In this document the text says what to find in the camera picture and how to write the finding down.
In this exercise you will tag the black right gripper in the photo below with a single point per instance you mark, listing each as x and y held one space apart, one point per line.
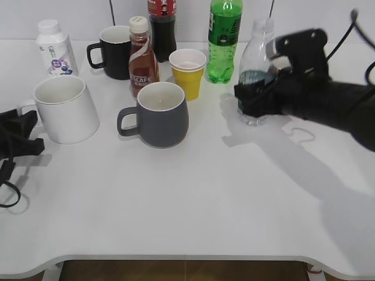
343 106

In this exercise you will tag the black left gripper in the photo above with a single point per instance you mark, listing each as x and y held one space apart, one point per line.
15 134

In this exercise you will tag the clear Cestbon water bottle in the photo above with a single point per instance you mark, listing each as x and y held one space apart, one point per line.
254 65

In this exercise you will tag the white mug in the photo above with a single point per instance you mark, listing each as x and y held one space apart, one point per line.
66 109

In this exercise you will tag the grey mug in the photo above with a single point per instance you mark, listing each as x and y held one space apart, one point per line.
162 115

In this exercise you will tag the black mug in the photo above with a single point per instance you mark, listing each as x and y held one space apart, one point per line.
115 46

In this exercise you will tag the white yogurt bottle purple label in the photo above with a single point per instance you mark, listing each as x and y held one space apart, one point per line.
55 49

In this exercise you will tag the yellow paper cup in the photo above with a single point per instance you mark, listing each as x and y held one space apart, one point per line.
187 69

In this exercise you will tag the green soda bottle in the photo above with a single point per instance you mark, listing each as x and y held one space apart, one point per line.
224 29

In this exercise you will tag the Nescafe coffee bottle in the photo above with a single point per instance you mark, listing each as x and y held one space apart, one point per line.
143 66

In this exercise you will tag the cola bottle red label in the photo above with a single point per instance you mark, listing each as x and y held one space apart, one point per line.
162 19

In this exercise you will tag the white table leg left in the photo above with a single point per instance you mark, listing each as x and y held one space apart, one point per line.
53 273

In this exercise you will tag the white table leg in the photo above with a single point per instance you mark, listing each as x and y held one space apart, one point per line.
53 273
314 273

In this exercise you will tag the white table leg right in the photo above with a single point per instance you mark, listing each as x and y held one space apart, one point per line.
314 273

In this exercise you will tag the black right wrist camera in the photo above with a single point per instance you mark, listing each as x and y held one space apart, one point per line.
306 55

